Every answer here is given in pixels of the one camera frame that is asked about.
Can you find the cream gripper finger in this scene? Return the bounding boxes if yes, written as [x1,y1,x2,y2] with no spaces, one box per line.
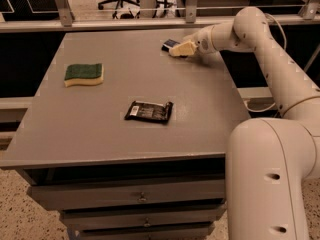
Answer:
[169,40,197,57]
[183,33,198,42]

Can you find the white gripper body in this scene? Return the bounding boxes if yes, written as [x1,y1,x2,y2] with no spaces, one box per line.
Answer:
[193,26,215,54]

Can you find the blue rxbar blueberry wrapper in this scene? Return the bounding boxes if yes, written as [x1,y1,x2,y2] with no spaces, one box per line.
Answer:
[162,39,178,52]

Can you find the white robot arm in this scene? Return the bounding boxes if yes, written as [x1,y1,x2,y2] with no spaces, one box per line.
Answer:
[169,7,320,240]

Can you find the green and yellow sponge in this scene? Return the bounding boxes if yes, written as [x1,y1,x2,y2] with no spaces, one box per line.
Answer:
[64,63,104,87]

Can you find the black snack bar wrapper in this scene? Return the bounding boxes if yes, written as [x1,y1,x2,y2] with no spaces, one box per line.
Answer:
[124,101,173,123]

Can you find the black office chair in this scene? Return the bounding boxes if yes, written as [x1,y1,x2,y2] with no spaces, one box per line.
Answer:
[97,0,140,19]

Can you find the grey drawer cabinet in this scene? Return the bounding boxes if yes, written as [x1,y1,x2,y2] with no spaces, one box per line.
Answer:
[0,27,252,240]

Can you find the grey metal railing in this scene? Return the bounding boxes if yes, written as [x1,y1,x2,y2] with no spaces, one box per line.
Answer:
[0,0,320,34]

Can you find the middle grey drawer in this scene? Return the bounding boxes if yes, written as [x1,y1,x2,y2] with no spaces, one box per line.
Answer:
[61,203,225,230]

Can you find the grey drawer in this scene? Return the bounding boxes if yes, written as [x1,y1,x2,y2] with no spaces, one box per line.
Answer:
[61,203,225,230]
[27,178,225,210]
[71,222,213,240]

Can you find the bottom grey drawer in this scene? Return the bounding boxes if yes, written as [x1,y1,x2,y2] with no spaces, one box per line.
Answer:
[71,222,213,240]

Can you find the top grey drawer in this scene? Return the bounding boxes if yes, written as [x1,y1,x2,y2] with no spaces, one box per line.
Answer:
[27,178,225,210]

